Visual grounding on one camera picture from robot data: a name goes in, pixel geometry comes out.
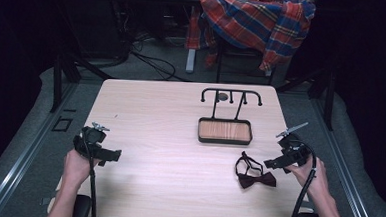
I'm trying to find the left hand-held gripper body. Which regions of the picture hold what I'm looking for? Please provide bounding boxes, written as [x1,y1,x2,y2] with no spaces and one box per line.
[72,120,111,161]

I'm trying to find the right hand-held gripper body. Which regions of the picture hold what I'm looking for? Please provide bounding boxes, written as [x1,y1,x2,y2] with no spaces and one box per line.
[273,120,314,169]

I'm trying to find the dark red bow tie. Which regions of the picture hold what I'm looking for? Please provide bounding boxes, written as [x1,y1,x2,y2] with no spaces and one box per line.
[233,150,279,192]

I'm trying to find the black hanger rack with tray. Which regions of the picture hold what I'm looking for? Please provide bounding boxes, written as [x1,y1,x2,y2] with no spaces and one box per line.
[196,87,264,147]

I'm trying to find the person's left hand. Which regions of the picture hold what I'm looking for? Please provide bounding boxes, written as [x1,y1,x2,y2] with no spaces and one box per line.
[62,148,102,191]

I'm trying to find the person's right hand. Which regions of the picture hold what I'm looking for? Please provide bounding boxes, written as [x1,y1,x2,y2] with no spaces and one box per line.
[282,155,332,201]

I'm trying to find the black metal stand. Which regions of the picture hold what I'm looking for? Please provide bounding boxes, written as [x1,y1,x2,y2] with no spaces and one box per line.
[49,45,116,117]
[272,64,338,132]

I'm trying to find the black chair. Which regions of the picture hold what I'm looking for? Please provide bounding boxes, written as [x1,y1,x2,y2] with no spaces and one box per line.
[214,39,277,88]

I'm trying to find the white desk leg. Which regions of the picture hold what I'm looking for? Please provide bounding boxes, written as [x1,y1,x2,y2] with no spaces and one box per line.
[185,47,197,75]

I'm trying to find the red blue plaid shirt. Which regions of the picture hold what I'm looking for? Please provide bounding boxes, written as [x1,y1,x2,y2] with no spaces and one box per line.
[183,0,318,76]

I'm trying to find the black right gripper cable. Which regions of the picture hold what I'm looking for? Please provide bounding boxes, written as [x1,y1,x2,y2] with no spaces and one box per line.
[285,139,319,217]

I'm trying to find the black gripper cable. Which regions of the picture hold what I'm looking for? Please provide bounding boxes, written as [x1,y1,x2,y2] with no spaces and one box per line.
[285,139,319,217]
[76,129,103,217]

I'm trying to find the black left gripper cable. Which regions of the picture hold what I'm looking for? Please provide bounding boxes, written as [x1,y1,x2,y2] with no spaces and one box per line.
[76,129,103,217]

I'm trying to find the black square floor frame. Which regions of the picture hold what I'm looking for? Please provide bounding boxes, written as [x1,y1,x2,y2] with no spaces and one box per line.
[51,115,74,133]

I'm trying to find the aluminium floor rail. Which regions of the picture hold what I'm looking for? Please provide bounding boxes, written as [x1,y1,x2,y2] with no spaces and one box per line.
[303,94,386,217]
[0,77,80,217]

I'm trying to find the black floor cables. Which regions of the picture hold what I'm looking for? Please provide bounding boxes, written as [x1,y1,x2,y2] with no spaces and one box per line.
[125,31,194,83]

